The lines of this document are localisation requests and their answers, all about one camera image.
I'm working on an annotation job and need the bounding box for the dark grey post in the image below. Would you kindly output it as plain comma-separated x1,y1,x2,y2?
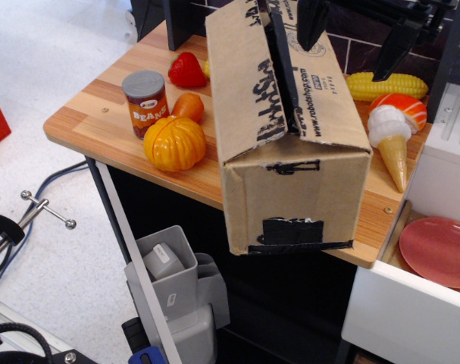
163,0,208,51

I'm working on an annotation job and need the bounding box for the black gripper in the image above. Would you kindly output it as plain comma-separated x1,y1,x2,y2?
297,0,458,82

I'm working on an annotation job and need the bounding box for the yellow toy corn cob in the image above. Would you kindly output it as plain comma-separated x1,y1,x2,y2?
346,72,429,102

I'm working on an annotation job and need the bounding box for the white drawer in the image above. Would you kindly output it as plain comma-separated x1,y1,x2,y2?
342,83,460,363

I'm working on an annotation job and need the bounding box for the brown cardboard box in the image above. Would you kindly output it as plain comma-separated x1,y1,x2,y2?
205,1,372,255

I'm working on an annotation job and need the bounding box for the black cable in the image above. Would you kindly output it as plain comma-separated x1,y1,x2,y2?
0,322,55,364

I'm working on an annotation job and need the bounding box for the orange toy carrot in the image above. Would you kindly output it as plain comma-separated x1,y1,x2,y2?
171,93,205,123

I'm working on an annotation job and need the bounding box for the toy salmon sushi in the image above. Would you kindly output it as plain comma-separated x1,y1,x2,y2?
368,93,427,134

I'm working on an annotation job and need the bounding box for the red toy strawberry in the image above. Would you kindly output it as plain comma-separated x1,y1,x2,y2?
168,52,207,88

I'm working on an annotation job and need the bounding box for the blue cable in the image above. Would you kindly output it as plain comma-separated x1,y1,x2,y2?
0,162,89,297

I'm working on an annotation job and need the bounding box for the pink plate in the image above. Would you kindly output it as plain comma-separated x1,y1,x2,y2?
399,217,460,289

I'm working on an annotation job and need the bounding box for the grey table leg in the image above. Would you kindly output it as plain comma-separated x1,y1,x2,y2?
86,157,181,363

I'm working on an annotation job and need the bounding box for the toy ice cream cone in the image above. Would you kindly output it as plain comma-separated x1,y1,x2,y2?
368,105,411,193

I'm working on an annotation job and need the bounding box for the yellow toy piece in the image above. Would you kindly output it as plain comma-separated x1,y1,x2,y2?
203,60,211,80

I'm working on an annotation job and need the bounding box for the toy beans can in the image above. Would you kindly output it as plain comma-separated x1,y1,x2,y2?
121,70,170,140

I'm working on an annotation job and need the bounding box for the orange toy pumpkin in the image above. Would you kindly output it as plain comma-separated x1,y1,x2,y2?
143,116,206,172

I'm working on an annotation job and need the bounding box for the grey plastic bin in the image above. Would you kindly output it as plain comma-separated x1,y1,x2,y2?
124,226,230,363

